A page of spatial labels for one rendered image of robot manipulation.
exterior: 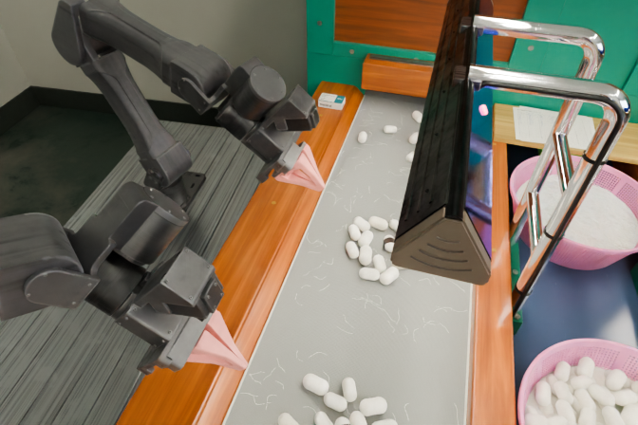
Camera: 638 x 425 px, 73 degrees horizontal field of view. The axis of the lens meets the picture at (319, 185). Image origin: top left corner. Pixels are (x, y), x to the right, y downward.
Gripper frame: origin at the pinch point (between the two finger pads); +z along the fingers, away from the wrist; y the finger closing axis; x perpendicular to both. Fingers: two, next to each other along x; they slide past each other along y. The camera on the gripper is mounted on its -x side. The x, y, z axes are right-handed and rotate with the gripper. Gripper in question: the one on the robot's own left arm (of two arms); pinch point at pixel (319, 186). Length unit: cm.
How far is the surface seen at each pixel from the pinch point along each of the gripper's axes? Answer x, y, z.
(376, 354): -1.0, -20.3, 18.6
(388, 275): -2.1, -7.6, 16.8
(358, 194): 5.5, 11.9, 11.0
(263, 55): 74, 123, -21
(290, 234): 10.0, -3.7, 3.2
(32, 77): 181, 111, -106
